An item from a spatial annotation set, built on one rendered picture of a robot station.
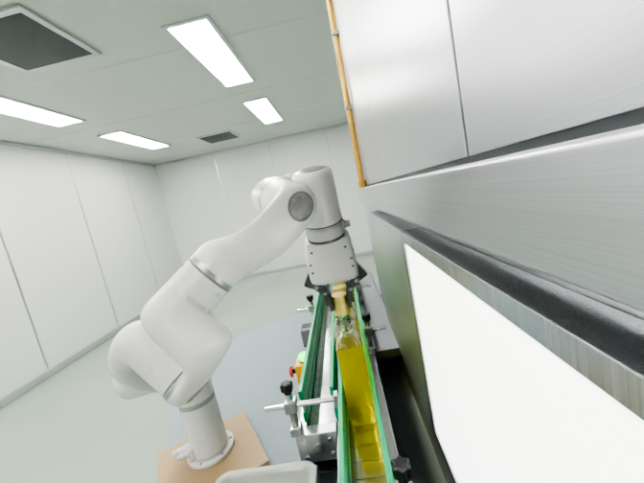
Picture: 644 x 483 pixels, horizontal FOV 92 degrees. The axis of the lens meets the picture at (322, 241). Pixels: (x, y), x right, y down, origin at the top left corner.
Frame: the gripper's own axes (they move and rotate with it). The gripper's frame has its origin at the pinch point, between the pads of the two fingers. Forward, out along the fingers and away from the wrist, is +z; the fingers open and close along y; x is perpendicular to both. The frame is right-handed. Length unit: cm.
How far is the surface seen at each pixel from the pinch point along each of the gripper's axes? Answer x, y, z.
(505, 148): 37, -15, -34
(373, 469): 21.0, -0.6, 24.3
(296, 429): 10.6, 14.9, 24.6
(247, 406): -18, 39, 48
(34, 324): -235, 359, 118
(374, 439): 14.2, -1.6, 26.1
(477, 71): 33, -15, -39
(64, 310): -274, 359, 127
